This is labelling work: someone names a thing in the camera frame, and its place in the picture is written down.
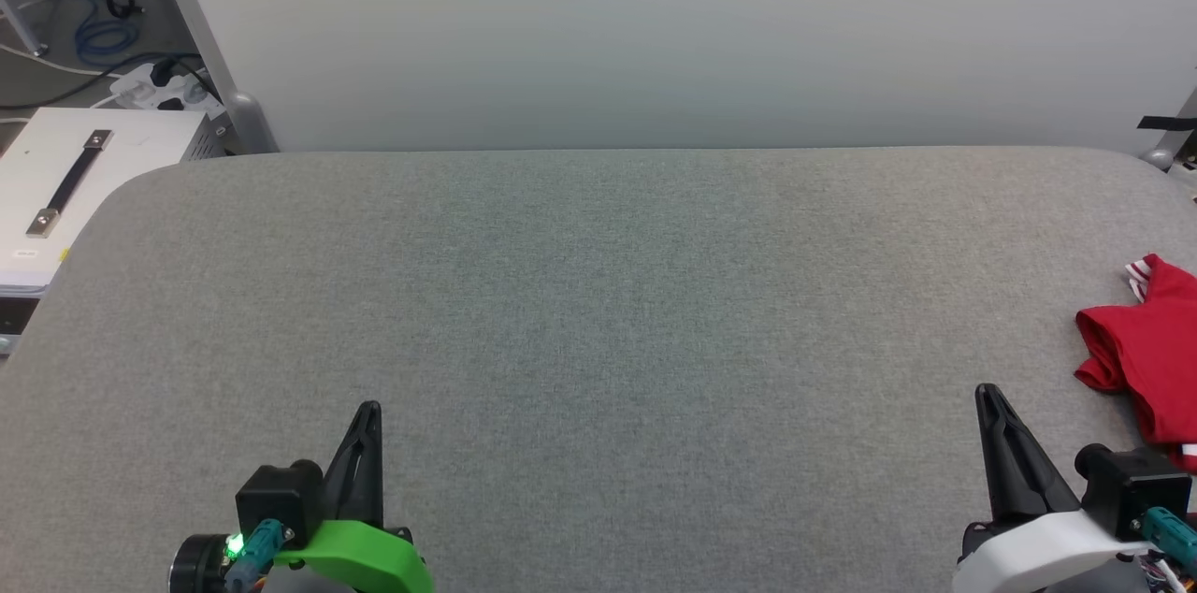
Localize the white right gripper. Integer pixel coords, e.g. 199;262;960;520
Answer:
953;383;1161;593

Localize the teal connector cable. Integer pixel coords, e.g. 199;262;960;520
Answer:
223;519;285;593
1134;506;1197;580

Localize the black strap handle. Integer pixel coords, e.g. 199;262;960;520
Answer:
25;129;116;239

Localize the grey metal partition foot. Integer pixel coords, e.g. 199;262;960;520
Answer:
1145;86;1197;172
129;0;281;155

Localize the white power strip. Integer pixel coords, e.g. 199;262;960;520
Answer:
109;61;227;118

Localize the black power cable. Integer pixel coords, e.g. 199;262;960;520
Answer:
0;53;204;114

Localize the right teal connector cable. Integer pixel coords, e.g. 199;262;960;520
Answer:
1134;506;1197;580

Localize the white metal box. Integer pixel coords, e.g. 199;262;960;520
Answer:
0;106;227;300

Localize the red white basketball jersey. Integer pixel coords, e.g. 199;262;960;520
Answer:
1073;253;1197;474

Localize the left teal connector cable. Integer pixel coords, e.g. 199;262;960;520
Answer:
223;519;285;593

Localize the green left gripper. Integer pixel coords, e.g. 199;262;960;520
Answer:
271;401;437;593

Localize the blue coiled cable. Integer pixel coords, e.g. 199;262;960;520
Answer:
0;0;143;66

